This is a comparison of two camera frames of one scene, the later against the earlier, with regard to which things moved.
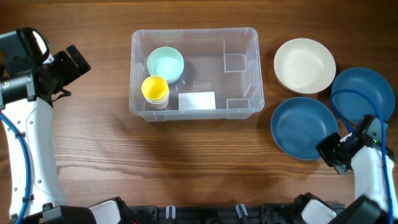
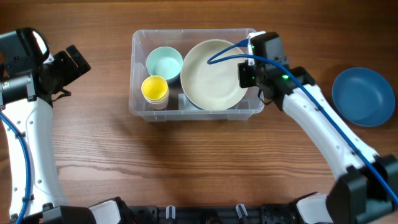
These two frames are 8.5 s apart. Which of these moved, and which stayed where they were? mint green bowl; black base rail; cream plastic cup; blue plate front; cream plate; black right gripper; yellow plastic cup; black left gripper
Moved: black right gripper; cream plate; blue plate front
Stayed: yellow plastic cup; mint green bowl; black left gripper; cream plastic cup; black base rail
